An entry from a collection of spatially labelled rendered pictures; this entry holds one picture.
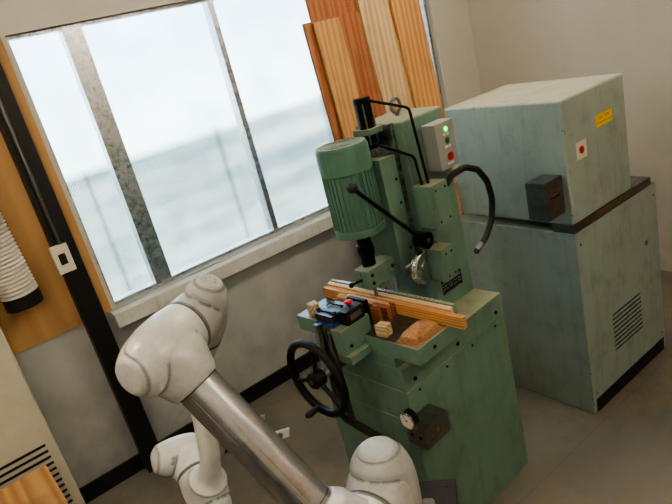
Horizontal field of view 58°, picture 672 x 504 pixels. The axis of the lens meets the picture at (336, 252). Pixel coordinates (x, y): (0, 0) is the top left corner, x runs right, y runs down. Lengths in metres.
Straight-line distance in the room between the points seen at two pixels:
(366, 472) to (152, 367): 0.56
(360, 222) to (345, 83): 1.70
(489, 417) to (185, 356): 1.44
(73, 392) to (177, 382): 1.93
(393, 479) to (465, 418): 0.87
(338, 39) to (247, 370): 1.93
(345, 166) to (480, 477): 1.31
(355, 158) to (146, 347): 0.94
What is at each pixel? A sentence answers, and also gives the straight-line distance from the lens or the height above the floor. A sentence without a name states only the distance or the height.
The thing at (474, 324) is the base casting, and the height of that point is 0.76.
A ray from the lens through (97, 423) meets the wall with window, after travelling 3.32.
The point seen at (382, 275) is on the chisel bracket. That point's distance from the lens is 2.12.
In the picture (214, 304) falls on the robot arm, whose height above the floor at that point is 1.34.
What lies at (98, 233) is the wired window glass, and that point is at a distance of 3.16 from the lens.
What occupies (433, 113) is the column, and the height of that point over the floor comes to 1.50.
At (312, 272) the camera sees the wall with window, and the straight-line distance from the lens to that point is 3.65.
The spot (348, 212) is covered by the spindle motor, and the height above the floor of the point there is 1.30.
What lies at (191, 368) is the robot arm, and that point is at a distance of 1.32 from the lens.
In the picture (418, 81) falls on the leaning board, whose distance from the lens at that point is 3.94.
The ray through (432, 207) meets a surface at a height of 1.23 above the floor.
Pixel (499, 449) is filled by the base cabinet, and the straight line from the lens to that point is 2.59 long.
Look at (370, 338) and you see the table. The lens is 2.02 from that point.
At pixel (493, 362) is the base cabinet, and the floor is 0.56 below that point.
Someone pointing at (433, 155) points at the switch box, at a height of 1.38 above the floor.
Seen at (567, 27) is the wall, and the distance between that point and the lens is 4.12.
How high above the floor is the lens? 1.85
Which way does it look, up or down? 20 degrees down
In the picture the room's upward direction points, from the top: 15 degrees counter-clockwise
